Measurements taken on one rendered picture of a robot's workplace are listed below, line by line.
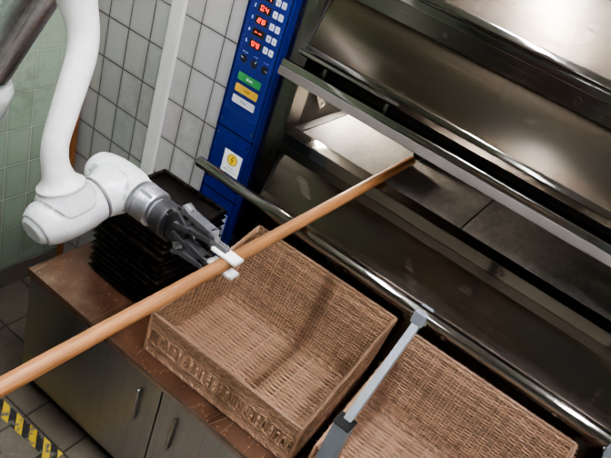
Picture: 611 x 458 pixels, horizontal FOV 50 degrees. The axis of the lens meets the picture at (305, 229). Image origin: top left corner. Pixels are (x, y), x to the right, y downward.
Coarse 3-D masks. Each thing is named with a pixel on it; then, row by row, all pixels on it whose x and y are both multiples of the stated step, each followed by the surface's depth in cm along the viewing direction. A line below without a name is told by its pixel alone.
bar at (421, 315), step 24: (216, 168) 173; (240, 192) 169; (288, 216) 165; (312, 240) 161; (360, 264) 157; (384, 288) 154; (432, 312) 151; (408, 336) 151; (456, 336) 147; (480, 360) 146; (528, 384) 141; (360, 408) 147; (552, 408) 139; (336, 432) 146; (600, 432) 136; (336, 456) 151
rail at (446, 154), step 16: (288, 64) 176; (320, 80) 173; (352, 96) 169; (368, 112) 168; (400, 128) 164; (432, 144) 161; (448, 160) 160; (464, 160) 158; (480, 176) 156; (512, 192) 153; (544, 208) 150; (560, 224) 149; (576, 224) 148; (592, 240) 147
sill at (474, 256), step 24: (288, 144) 203; (312, 144) 200; (336, 168) 196; (360, 168) 197; (384, 192) 190; (408, 216) 187; (432, 216) 187; (456, 240) 181; (480, 264) 180; (504, 264) 177; (528, 288) 174; (552, 288) 175; (552, 312) 172; (576, 312) 169; (600, 336) 167
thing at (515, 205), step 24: (288, 72) 177; (312, 72) 188; (336, 96) 171; (360, 96) 187; (360, 120) 169; (408, 144) 164; (456, 168) 159; (480, 168) 169; (528, 192) 169; (528, 216) 152; (576, 240) 148
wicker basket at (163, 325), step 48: (240, 240) 210; (240, 288) 222; (288, 288) 213; (336, 288) 205; (192, 336) 203; (240, 336) 209; (288, 336) 215; (336, 336) 208; (384, 336) 194; (192, 384) 188; (240, 384) 176; (288, 384) 199; (336, 384) 205; (288, 432) 172
